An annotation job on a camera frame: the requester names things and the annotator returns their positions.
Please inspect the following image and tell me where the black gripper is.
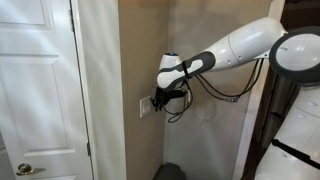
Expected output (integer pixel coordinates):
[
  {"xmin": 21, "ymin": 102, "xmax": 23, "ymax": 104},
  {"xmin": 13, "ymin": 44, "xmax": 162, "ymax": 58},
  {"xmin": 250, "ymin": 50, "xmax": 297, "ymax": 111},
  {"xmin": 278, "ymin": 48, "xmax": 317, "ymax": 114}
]
[{"xmin": 150, "ymin": 86, "xmax": 188, "ymax": 113}]

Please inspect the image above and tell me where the white double light switch plate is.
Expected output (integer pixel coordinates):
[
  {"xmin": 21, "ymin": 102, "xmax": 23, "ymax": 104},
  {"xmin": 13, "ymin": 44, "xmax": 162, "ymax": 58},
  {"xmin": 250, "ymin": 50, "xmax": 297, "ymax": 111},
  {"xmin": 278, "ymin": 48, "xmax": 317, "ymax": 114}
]
[{"xmin": 139, "ymin": 95, "xmax": 153, "ymax": 119}]

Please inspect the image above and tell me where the black object on floor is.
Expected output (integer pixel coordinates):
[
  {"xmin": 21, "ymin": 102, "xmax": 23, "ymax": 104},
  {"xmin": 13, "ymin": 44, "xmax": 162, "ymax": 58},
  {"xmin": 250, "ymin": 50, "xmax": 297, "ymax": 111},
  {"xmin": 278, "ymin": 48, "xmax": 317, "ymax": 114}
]
[{"xmin": 152, "ymin": 162, "xmax": 188, "ymax": 180}]

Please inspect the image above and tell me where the white doorway trim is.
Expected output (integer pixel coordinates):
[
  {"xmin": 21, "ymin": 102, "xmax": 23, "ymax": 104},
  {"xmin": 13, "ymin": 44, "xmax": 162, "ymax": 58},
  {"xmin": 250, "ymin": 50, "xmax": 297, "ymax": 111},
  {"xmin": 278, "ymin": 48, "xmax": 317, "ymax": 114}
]
[{"xmin": 231, "ymin": 0, "xmax": 286, "ymax": 180}]

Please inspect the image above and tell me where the large door hinge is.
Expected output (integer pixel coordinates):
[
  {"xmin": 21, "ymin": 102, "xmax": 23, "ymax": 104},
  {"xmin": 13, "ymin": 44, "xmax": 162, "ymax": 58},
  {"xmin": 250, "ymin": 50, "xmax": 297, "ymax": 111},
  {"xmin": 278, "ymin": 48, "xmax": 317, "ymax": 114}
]
[{"xmin": 68, "ymin": 9, "xmax": 76, "ymax": 34}]

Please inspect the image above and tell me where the dark furniture behind doorway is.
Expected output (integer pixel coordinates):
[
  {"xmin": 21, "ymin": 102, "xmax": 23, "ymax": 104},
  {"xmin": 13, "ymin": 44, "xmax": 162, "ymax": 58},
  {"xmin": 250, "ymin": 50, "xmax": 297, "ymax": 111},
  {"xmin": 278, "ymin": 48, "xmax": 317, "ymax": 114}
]
[{"xmin": 252, "ymin": 0, "xmax": 320, "ymax": 149}]

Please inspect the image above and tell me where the white panel door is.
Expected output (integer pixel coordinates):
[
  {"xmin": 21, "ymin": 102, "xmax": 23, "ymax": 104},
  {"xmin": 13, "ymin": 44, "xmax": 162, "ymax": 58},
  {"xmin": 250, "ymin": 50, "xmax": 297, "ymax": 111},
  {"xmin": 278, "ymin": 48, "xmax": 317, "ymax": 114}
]
[{"xmin": 0, "ymin": 0, "xmax": 95, "ymax": 180}]

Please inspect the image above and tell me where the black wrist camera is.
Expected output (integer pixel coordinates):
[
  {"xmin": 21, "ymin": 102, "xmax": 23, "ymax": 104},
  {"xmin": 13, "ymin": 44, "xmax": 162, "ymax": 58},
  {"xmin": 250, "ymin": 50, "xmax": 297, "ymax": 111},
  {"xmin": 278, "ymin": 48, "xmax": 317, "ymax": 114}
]
[{"xmin": 173, "ymin": 88, "xmax": 192, "ymax": 101}]

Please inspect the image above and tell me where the black looped wrist cable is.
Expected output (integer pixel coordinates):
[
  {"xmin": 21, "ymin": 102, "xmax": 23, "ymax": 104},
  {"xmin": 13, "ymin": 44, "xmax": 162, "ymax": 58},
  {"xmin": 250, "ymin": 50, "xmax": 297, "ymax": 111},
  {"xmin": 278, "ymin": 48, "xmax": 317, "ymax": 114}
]
[{"xmin": 162, "ymin": 79, "xmax": 195, "ymax": 124}]

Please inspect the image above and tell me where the black forearm strap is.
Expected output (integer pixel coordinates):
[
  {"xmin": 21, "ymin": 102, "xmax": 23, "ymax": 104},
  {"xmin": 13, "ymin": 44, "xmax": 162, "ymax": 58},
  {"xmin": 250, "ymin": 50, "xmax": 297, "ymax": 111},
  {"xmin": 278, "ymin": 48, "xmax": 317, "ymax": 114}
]
[{"xmin": 181, "ymin": 60, "xmax": 193, "ymax": 80}]

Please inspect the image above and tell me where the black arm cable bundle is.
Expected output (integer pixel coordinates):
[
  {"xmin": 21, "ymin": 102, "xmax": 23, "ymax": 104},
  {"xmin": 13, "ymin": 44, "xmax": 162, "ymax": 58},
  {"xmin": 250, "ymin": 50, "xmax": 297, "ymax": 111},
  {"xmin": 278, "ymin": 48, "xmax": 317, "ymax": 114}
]
[{"xmin": 194, "ymin": 58, "xmax": 265, "ymax": 103}]

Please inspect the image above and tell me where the white door frame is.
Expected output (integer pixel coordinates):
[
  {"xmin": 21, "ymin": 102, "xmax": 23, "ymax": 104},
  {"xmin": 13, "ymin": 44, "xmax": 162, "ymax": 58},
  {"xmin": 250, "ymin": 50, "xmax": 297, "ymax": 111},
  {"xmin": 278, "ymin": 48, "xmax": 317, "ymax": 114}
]
[{"xmin": 69, "ymin": 0, "xmax": 101, "ymax": 180}]

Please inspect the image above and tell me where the black base strap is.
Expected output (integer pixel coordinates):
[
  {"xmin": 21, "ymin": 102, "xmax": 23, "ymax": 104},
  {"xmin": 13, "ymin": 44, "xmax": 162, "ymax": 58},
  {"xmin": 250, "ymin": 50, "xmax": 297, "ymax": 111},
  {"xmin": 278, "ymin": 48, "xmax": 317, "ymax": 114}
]
[{"xmin": 271, "ymin": 138, "xmax": 320, "ymax": 171}]

